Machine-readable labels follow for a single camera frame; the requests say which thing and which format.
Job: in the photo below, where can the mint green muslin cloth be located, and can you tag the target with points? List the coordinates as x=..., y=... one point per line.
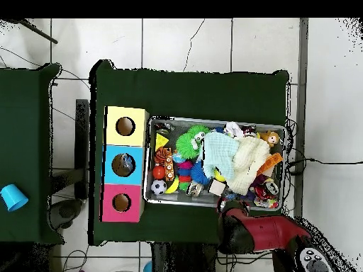
x=221, y=153

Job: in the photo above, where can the red soda can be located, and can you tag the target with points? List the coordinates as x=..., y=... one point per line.
x=268, y=188

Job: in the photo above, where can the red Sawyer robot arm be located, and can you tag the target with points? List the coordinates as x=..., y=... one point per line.
x=272, y=232

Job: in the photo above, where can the wooden box with three holes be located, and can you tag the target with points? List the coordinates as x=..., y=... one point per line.
x=136, y=164

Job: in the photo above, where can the shallow clear mesh bin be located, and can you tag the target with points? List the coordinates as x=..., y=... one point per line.
x=282, y=164

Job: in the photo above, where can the large green spiky ball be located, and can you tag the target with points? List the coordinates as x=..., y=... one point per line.
x=188, y=146

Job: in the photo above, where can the yellow cheese wedge toy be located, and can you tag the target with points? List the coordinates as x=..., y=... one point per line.
x=161, y=140

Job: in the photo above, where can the small green spiky ball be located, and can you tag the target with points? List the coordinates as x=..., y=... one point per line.
x=199, y=130

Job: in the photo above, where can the small red ball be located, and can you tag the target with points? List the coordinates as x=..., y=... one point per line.
x=159, y=172

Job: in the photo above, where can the small soccer ball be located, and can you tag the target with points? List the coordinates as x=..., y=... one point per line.
x=159, y=187

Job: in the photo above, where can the cream muslin cloth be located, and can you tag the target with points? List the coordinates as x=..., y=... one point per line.
x=247, y=158

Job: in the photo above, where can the orange plastic toy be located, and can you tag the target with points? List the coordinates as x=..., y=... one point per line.
x=271, y=162

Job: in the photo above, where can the small brown plush doll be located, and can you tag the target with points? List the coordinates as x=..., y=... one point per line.
x=272, y=137

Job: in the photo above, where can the green cloth side table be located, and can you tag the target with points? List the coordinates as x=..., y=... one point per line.
x=28, y=141

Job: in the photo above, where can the blue plastic cup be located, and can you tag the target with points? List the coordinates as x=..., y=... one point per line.
x=12, y=197

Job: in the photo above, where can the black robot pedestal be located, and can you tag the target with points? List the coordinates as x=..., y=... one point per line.
x=181, y=260

